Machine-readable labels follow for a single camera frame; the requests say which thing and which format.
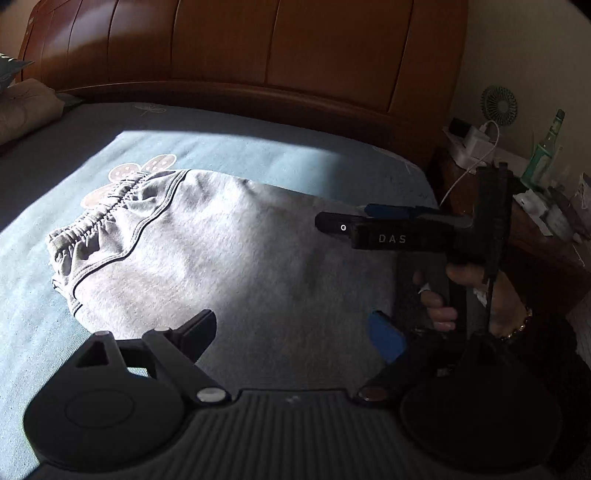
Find white charger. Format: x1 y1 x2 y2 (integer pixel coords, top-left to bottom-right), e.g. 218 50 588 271
463 122 498 158

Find bed with teal printed sheet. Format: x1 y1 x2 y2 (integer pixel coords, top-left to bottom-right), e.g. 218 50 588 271
0 102 441 480

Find grey sweatpants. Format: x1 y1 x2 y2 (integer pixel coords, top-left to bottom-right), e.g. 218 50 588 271
46 168 419 393

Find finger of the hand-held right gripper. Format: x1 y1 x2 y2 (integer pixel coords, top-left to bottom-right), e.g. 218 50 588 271
315 212 368 240
364 203 446 221

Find green glass bottle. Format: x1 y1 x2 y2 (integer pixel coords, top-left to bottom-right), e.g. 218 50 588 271
521 109 567 191

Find folded floral quilt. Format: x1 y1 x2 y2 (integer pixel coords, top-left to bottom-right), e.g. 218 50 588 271
0 78 65 155

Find person's right hand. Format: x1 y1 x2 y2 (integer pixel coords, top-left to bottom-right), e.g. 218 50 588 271
412 263 529 340

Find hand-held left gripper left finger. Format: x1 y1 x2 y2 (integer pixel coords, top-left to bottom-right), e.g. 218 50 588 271
74 309 232 407

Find wooden headboard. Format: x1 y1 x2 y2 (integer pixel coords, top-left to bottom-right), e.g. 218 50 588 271
16 0 469 174

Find gold bracelet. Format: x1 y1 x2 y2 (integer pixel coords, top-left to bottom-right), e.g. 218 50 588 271
500 307 533 341

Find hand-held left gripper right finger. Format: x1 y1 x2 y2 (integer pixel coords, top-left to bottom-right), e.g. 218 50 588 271
355 310 532 408

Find wooden nightstand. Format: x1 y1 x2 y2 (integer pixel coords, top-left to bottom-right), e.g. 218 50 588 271
427 145 591 317

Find small green fan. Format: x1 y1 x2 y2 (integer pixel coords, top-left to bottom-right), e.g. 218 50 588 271
480 85 519 124

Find small white device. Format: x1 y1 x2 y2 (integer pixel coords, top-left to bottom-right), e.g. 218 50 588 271
512 189 546 217

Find blue pillow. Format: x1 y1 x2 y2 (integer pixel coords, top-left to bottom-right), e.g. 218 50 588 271
0 53 35 90

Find person's right forearm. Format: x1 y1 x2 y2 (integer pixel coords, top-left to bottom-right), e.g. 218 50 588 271
499 311 587 416

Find white charging cable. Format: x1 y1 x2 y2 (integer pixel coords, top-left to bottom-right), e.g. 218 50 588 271
438 120 502 208

